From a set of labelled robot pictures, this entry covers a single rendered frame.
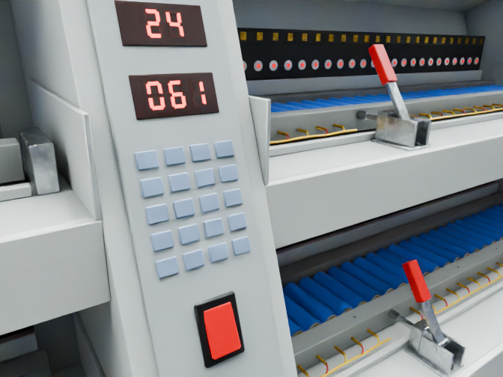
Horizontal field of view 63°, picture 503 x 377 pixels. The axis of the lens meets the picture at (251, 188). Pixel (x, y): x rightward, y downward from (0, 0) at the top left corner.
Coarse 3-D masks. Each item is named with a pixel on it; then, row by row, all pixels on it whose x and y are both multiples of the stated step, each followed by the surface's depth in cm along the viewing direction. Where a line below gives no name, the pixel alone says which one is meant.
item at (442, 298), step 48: (480, 192) 66; (336, 240) 50; (384, 240) 52; (432, 240) 53; (480, 240) 54; (288, 288) 43; (336, 288) 43; (384, 288) 43; (432, 288) 42; (480, 288) 45; (336, 336) 35; (384, 336) 39; (432, 336) 35; (480, 336) 39
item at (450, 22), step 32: (0, 0) 35; (256, 0) 49; (288, 0) 52; (320, 0) 55; (0, 32) 35; (384, 32) 61; (416, 32) 65; (448, 32) 69; (0, 64) 35; (0, 96) 35; (64, 320) 37; (32, 352) 35; (64, 352) 36
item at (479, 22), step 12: (492, 0) 68; (468, 12) 72; (480, 12) 70; (492, 12) 68; (468, 24) 72; (480, 24) 70; (492, 24) 69; (492, 36) 69; (492, 48) 69; (492, 60) 70; (492, 72) 70
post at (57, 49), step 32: (32, 0) 25; (64, 0) 19; (224, 0) 24; (32, 32) 27; (64, 32) 19; (224, 32) 23; (32, 64) 30; (64, 64) 20; (96, 64) 20; (64, 96) 22; (96, 96) 20; (96, 128) 20; (96, 160) 19; (256, 160) 24; (256, 192) 24; (128, 224) 20; (128, 256) 20; (128, 288) 20; (96, 320) 26; (128, 320) 20; (96, 352) 29; (128, 352) 20; (288, 352) 25
